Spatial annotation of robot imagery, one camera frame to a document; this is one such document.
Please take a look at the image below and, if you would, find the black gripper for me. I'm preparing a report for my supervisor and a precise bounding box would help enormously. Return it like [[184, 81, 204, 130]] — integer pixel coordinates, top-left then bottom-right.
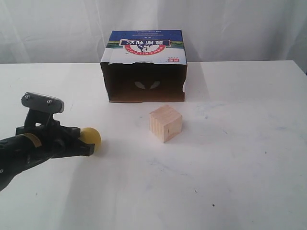
[[15, 109, 95, 158]]

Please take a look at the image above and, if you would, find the yellow rubber ball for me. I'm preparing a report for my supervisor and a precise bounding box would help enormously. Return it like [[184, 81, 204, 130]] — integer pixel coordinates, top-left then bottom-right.
[[79, 127, 102, 152]]

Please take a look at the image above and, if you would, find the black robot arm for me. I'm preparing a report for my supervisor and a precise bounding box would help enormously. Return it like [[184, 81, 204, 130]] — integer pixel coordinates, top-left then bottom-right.
[[0, 110, 101, 190]]

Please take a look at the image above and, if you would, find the light wooden cube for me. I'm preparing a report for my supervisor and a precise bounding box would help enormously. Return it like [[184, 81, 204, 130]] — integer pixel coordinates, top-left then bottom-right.
[[149, 105, 183, 143]]

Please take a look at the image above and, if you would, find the blue white cardboard box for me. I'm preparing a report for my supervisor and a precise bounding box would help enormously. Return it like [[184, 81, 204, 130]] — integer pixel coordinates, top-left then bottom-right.
[[100, 30, 188, 103]]

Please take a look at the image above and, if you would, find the white backdrop curtain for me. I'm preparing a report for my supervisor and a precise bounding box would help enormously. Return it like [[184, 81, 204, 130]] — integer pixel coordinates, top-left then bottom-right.
[[0, 0, 307, 65]]

